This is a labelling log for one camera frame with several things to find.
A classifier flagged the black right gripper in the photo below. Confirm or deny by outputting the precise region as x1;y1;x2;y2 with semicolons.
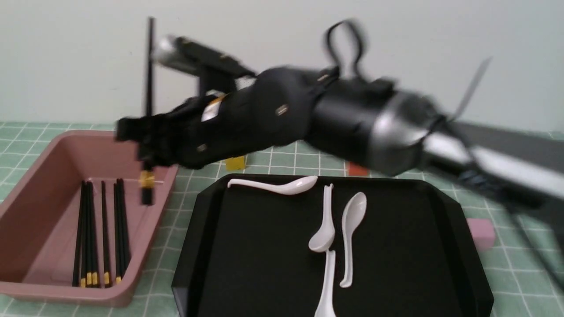
115;66;320;169

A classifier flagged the black chopstick gold band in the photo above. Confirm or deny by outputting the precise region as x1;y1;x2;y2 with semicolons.
139;17;155;206

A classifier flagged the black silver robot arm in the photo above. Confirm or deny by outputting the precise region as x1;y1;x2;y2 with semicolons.
115;67;563;288

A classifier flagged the yellow cube block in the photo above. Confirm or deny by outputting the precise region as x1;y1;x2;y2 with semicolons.
224;156;246;171

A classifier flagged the white ceramic soup spoon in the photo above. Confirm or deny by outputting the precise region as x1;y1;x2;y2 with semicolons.
227;175;318;196
340;192;367;288
314;250;336;317
308;183;336;253

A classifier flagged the orange cube block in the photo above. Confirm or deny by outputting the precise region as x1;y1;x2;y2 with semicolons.
347;161;370;177

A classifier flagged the black plastic tray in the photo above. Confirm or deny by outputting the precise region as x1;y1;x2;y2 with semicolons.
171;173;494;317

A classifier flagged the pink cube block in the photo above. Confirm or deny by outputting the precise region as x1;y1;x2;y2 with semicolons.
467;218;496;251

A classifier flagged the pink plastic bin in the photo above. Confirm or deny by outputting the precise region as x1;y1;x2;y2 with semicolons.
0;130;178;307

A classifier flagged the green checkered tablecloth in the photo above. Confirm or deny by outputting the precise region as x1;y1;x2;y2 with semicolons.
0;121;563;317

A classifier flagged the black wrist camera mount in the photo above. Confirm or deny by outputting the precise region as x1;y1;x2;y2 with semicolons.
151;34;256;96

